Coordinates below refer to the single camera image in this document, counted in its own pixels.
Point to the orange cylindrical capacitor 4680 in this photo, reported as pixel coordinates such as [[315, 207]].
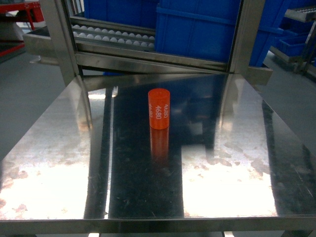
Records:
[[159, 108]]

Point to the large blue plastic crate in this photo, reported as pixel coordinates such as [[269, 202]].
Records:
[[205, 29]]

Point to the blue crate behind left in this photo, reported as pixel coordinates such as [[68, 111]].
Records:
[[140, 13]]

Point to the white roller conveyor track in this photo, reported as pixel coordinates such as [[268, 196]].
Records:
[[110, 35]]

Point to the stainless steel flow rack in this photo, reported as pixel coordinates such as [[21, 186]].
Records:
[[55, 44]]

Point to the blue bins on right shelf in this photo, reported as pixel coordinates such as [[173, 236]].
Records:
[[293, 38]]

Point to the red metal table frame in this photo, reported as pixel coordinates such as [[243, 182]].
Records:
[[13, 12]]

